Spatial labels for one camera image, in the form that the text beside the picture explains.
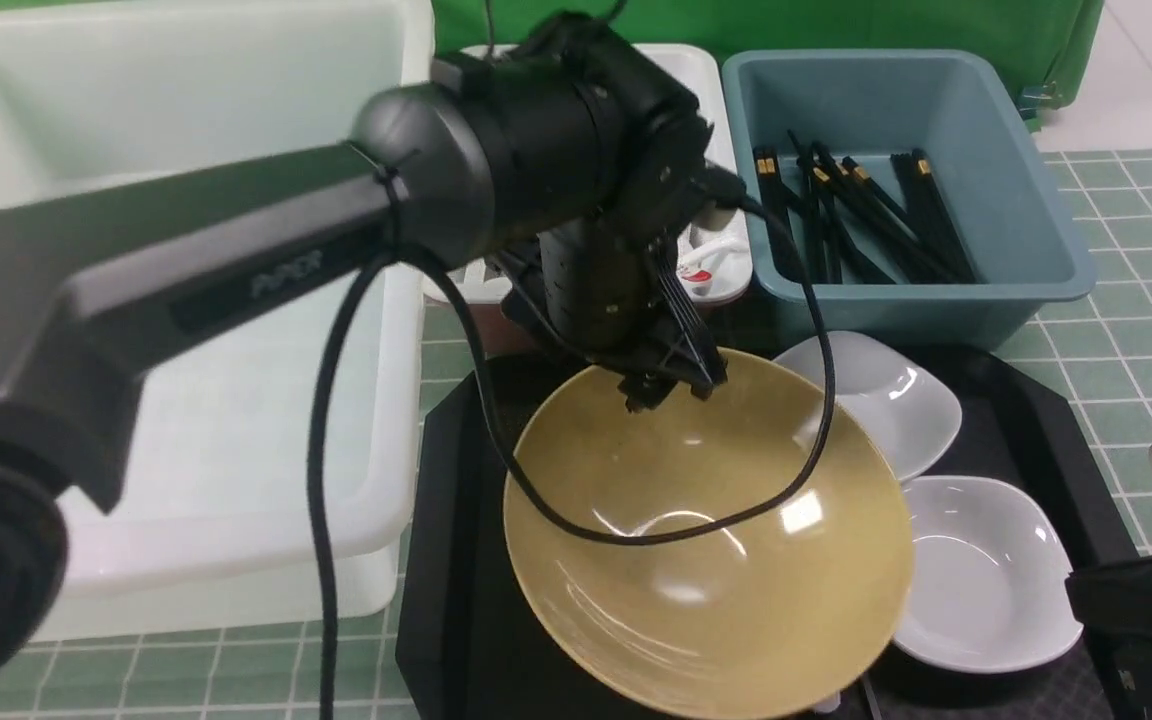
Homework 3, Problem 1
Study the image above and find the white rectangular spoon bin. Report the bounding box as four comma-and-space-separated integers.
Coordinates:
450, 44, 745, 356

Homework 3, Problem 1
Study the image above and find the white square dish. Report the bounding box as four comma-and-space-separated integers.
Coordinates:
893, 475, 1083, 675
829, 331, 963, 486

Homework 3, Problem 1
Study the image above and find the blue-grey chopstick bin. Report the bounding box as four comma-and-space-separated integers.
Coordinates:
722, 50, 1096, 351

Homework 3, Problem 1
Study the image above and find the green checkered table mat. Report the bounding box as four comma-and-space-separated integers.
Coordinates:
0, 149, 1152, 719

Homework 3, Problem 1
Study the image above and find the black chopstick with gold band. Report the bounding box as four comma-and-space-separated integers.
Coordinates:
861, 675, 884, 720

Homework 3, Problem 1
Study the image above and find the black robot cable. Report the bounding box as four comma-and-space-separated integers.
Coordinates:
306, 165, 838, 720

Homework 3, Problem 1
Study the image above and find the green cloth backdrop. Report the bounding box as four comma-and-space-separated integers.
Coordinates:
0, 0, 1104, 132

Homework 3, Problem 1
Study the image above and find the pile of white soup spoons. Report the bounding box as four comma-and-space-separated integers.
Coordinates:
676, 209, 753, 305

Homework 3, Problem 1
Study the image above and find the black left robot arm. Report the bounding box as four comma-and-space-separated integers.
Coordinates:
0, 3, 727, 719

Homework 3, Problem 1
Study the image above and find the black plastic serving tray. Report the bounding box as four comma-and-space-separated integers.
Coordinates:
396, 344, 1119, 719

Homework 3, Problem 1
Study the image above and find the yellow noodle bowl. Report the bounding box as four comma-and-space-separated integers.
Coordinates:
503, 350, 914, 719

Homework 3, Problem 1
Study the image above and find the bundle of black chopsticks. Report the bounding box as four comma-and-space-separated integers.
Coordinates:
751, 132, 980, 286

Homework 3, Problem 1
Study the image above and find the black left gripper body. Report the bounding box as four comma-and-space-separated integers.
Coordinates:
500, 218, 728, 414

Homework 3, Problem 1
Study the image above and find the white ceramic soup spoon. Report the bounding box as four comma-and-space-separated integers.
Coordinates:
810, 694, 841, 715

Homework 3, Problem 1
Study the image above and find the large translucent white plastic tub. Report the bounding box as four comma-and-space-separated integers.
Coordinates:
0, 1, 434, 643

